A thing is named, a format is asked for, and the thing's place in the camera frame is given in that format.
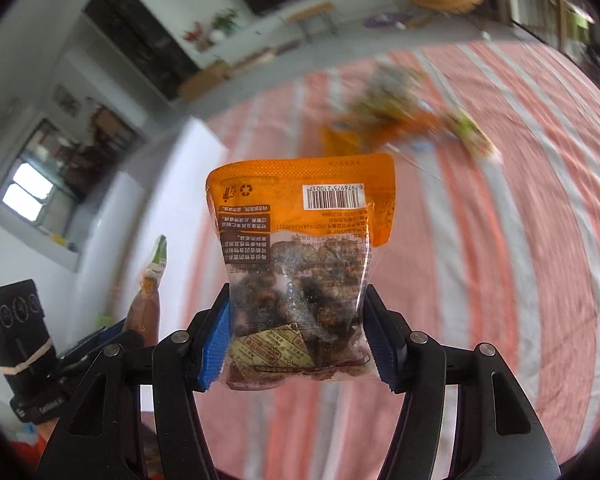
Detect orange bag dark snacks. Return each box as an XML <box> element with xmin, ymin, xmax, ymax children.
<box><xmin>206</xmin><ymin>153</ymin><xmax>396</xmax><ymax>391</ymax></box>

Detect small snack stick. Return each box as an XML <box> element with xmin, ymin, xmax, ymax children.
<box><xmin>445</xmin><ymin>110</ymin><xmax>502</xmax><ymax>162</ymax></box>

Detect orange snack bag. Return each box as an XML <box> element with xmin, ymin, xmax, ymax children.
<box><xmin>320</xmin><ymin>110</ymin><xmax>445</xmax><ymax>157</ymax></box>

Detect clear bag round balls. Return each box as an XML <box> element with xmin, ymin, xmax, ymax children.
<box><xmin>348</xmin><ymin>63</ymin><xmax>422</xmax><ymax>120</ymax></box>

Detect striped orange white tablecloth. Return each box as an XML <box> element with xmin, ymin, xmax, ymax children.
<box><xmin>196</xmin><ymin>41</ymin><xmax>600</xmax><ymax>479</ymax></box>

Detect brown cardboard box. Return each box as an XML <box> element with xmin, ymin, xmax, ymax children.
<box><xmin>178</xmin><ymin>60</ymin><xmax>230</xmax><ymax>101</ymax></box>

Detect red flower arrangement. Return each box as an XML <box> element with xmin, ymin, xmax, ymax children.
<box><xmin>182</xmin><ymin>21</ymin><xmax>212</xmax><ymax>53</ymax></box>

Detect round cat scratcher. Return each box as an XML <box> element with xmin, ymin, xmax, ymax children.
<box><xmin>232</xmin><ymin>47</ymin><xmax>277</xmax><ymax>70</ymax></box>

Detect black tall cabinet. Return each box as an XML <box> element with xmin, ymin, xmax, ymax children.
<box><xmin>83</xmin><ymin>0</ymin><xmax>200</xmax><ymax>101</ymax></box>

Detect flower plant white vase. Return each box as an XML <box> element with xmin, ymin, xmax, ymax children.
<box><xmin>209</xmin><ymin>8</ymin><xmax>238</xmax><ymax>44</ymax></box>

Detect small wooden stool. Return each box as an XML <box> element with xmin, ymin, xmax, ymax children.
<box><xmin>285</xmin><ymin>1</ymin><xmax>339</xmax><ymax>44</ymax></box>

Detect purple floor mat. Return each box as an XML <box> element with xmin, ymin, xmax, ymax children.
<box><xmin>363</xmin><ymin>12</ymin><xmax>413</xmax><ymax>29</ymax></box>

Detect white tv cabinet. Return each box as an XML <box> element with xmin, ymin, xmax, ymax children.
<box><xmin>192</xmin><ymin>0</ymin><xmax>407</xmax><ymax>68</ymax></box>

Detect wooden railing shelf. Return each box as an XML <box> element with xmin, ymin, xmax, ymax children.
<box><xmin>508</xmin><ymin>0</ymin><xmax>595</xmax><ymax>60</ymax></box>

